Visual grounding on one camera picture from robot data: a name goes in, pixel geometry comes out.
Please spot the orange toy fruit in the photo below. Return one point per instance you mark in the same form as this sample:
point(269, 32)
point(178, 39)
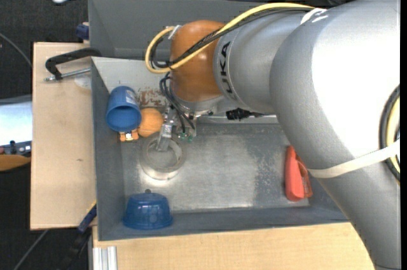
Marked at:
point(151, 122)

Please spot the blue plastic cup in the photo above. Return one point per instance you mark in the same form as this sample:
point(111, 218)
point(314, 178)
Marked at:
point(123, 110)

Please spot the translucent blue plastic bowl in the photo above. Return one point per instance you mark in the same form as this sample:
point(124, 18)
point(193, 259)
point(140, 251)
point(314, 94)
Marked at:
point(147, 211)

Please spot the grey metal bin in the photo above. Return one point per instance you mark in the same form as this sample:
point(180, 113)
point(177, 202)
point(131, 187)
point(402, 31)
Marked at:
point(219, 164)

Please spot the red-orange flat tool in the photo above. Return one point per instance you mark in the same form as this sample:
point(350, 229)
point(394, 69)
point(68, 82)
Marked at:
point(295, 176)

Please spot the black cylinder on white bracket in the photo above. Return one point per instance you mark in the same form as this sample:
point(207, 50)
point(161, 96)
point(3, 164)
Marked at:
point(237, 114)

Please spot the small orange toy piece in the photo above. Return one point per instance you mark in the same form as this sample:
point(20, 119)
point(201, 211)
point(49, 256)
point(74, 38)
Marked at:
point(128, 136)

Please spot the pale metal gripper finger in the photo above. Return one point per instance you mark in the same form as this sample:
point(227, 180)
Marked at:
point(160, 144)
point(167, 143)

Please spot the pale wood flat board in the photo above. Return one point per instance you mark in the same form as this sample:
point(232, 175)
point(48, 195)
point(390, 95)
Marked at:
point(60, 148)

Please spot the clear glass cup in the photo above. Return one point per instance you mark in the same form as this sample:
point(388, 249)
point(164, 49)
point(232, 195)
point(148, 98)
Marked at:
point(162, 164)

